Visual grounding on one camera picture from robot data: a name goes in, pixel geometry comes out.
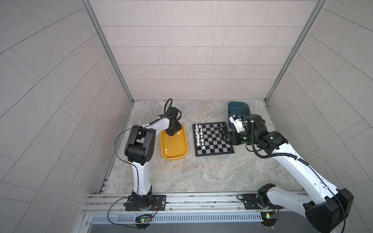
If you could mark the yellow plastic tray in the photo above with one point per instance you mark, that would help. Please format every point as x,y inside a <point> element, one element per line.
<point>177,145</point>

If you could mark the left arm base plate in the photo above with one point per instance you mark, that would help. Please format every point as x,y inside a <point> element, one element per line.
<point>145,203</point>

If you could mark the teal plastic bin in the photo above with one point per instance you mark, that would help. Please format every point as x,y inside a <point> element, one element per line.
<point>234,108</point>

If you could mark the aluminium mounting rail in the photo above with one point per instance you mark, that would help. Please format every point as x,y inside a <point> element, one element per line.
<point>204,202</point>

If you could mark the ventilation grille strip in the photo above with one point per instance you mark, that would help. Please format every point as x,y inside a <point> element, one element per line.
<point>163,218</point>

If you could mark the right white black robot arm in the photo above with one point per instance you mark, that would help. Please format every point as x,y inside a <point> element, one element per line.
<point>325,206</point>

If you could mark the left green circuit board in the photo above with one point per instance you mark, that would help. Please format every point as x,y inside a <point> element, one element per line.
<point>143,219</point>

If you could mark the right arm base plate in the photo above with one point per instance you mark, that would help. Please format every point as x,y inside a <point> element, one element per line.
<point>251,202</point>

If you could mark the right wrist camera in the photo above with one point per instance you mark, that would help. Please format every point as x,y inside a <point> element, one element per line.
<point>236,121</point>

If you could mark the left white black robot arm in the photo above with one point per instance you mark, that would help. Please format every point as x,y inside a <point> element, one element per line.
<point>140,148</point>

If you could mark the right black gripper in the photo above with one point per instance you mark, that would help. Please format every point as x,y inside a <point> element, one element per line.
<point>229,136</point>

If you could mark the right circuit board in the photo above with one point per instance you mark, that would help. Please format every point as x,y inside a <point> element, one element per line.
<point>269,219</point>

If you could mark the black white chessboard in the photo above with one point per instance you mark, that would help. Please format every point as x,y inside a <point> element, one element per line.
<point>208,140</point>

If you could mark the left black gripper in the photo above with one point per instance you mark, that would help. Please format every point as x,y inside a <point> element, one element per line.
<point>178,126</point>

